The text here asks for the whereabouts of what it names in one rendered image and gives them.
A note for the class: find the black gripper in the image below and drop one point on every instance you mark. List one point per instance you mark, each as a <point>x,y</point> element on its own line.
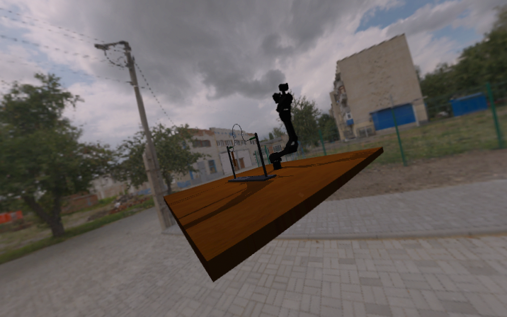
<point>283,88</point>

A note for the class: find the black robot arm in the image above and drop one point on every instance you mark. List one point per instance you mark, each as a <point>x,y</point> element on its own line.
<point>275,158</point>

